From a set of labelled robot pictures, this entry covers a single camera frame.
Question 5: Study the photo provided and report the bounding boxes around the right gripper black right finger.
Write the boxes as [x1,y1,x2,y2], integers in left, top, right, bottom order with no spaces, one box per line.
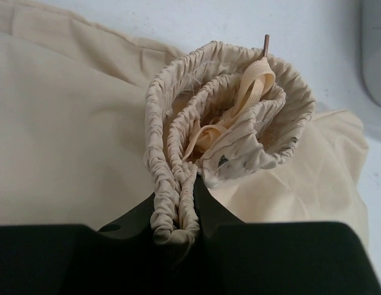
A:
[194,178,381,294]

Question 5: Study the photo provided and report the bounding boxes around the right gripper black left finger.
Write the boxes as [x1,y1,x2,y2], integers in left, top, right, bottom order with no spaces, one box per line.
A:
[0,223,167,295]

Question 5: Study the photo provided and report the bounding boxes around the beige trousers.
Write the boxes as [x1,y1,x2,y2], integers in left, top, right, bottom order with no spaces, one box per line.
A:
[0,1,369,251]

